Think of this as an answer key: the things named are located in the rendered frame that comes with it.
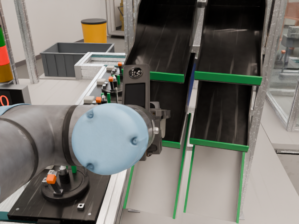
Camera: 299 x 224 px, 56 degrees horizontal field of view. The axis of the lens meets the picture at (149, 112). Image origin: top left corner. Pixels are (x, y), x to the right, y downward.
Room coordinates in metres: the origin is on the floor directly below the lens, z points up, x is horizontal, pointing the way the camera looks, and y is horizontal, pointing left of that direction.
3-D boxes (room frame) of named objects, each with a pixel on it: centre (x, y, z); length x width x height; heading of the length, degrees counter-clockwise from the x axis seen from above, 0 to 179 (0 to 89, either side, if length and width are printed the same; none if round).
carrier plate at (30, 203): (0.66, 0.25, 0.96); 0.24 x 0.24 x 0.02; 85
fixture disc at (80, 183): (0.66, 0.25, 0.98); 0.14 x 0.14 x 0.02
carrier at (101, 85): (1.40, 0.18, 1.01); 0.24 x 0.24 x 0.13; 85
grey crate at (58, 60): (2.75, 0.69, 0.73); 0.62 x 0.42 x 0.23; 85
